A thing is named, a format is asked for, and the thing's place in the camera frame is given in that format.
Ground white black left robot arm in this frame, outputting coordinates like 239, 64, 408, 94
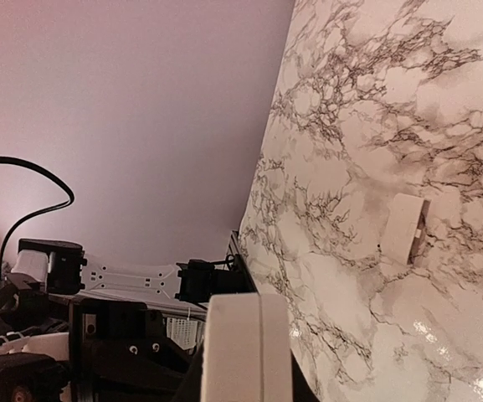
0, 239, 213, 401

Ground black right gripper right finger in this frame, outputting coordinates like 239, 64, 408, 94
291, 353, 319, 402

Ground white battery cover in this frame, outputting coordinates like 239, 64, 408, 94
380, 193, 430, 265

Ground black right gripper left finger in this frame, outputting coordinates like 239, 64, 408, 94
173, 345, 204, 402

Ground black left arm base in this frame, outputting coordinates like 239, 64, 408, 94
175, 254, 256, 304

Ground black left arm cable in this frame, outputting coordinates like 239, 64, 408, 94
0, 156, 75, 277

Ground white remote control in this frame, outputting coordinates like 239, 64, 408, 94
200, 293, 293, 402

